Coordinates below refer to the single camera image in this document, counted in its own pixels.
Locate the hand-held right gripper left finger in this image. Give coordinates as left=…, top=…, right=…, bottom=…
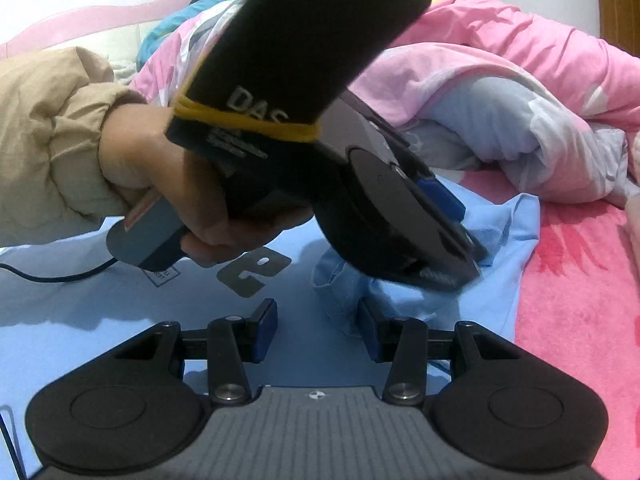
left=114, top=298, right=278, bottom=406

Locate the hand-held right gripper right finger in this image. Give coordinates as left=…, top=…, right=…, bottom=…
left=357, top=297, right=521, bottom=406

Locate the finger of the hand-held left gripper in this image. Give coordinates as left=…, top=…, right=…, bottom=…
left=417, top=175, right=488, bottom=264
left=419, top=261, right=482, bottom=294

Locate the blue t-shirt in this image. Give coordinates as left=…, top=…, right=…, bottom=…
left=0, top=192, right=542, bottom=480

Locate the person's left forearm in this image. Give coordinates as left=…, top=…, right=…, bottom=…
left=0, top=46, right=151, bottom=248

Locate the person's left hand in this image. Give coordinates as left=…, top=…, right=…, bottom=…
left=97, top=102, right=317, bottom=268

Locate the teal patterned quilt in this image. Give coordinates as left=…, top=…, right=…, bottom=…
left=137, top=0, right=251, bottom=71

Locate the pink patterned quilt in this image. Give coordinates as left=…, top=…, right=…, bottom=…
left=127, top=0, right=640, bottom=208

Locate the pink and white headboard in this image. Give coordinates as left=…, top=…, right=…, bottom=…
left=0, top=0, right=201, bottom=86

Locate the wooden door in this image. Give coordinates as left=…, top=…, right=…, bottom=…
left=592, top=0, right=640, bottom=56

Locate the black cable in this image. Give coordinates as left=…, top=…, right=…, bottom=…
left=0, top=255, right=121, bottom=282

